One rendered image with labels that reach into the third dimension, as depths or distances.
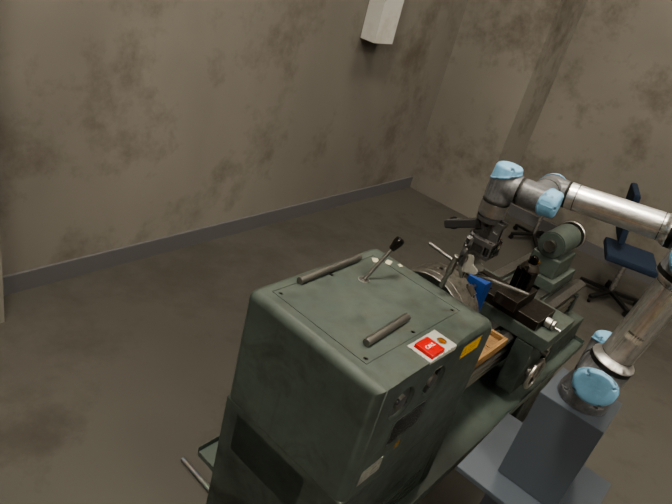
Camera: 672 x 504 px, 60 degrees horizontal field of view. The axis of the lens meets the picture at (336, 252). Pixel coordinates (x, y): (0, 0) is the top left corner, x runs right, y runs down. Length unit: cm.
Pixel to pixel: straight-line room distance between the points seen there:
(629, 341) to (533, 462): 57
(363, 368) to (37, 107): 234
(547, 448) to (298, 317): 89
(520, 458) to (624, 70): 453
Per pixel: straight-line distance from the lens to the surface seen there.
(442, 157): 605
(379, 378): 140
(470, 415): 258
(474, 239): 166
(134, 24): 341
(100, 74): 338
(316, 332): 148
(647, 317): 162
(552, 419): 191
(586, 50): 612
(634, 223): 169
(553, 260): 302
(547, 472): 201
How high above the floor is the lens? 212
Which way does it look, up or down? 28 degrees down
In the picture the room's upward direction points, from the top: 15 degrees clockwise
